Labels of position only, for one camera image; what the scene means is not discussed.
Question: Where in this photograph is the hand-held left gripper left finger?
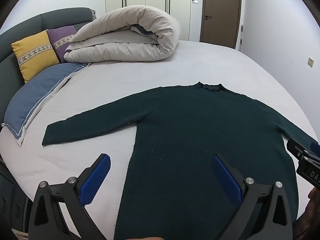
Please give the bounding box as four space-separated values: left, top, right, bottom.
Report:
29 153 112 240

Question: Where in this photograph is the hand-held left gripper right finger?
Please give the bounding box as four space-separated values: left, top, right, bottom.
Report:
211 154 294 240

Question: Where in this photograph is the dark green sweater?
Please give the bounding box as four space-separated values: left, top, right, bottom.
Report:
42 81 320 240

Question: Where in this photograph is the person's right forearm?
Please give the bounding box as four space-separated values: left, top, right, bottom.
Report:
293 204 319 240

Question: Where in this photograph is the person's right hand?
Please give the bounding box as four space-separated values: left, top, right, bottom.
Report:
307 187 320 207

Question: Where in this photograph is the bed with white sheet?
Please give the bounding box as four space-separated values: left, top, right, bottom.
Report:
0 40 320 240

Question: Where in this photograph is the blue pillow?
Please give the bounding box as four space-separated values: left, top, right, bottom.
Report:
1 62 92 147

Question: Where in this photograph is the yellow cushion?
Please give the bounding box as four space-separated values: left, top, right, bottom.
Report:
11 30 60 84

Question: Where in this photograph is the purple cushion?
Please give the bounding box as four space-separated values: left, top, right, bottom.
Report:
46 25 78 63

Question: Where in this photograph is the rolled beige duvet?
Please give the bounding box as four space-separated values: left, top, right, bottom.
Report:
63 5 181 63

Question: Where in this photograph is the brown door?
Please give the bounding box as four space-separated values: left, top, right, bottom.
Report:
201 0 243 49

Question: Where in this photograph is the grey upholstered headboard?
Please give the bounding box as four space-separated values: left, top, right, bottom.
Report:
0 7 97 130

